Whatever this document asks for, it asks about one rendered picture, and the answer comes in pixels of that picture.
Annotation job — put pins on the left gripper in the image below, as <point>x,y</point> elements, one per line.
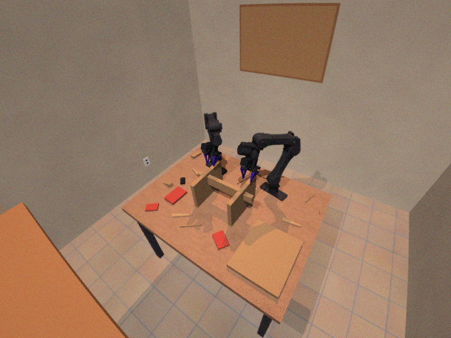
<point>253,170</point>

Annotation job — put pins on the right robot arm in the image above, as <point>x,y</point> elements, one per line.
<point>213,127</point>

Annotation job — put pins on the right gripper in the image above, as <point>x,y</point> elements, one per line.
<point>215,155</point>

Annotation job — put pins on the red flat block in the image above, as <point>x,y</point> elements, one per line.
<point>220,239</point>
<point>152,207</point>
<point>175,195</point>

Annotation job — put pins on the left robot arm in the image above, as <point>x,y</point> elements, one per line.
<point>261,141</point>

